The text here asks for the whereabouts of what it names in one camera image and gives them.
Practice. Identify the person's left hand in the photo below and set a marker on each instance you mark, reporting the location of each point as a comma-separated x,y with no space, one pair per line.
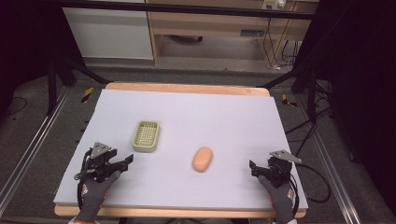
95,193

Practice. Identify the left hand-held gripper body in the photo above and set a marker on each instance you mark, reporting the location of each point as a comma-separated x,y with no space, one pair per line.
99,161

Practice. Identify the pale green soap dish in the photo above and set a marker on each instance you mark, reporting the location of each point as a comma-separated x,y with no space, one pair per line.
146,136

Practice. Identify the yellow black striped tape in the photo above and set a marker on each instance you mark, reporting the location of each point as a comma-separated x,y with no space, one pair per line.
288,101
87,94

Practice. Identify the black curtain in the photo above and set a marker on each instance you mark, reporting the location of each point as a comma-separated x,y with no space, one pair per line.
361,77
28,40

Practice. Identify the metal floor rail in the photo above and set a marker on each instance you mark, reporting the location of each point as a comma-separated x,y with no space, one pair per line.
34,140
330,161

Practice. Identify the black frame leg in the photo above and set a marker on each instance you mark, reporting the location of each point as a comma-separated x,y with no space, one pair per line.
311,90
52,87

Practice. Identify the orange bread roll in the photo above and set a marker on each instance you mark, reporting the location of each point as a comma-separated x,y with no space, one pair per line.
202,159

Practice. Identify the person's right hand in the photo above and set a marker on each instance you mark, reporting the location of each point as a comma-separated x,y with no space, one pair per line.
280,199

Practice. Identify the wooden desk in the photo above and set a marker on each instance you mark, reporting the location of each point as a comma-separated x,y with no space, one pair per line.
205,26

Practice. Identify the black horizontal frame bar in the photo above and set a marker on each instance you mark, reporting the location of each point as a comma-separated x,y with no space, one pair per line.
186,9

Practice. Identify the wooden table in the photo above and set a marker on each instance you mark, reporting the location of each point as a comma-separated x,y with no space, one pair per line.
186,88

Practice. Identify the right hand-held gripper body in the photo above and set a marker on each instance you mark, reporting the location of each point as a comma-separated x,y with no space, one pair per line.
280,169

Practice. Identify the white cabinet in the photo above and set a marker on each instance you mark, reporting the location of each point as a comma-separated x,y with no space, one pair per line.
109,34

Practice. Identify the white power strip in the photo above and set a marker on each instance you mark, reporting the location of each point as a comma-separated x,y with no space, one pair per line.
274,4

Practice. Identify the grey foam mat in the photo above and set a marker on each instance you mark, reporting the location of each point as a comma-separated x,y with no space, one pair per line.
199,118

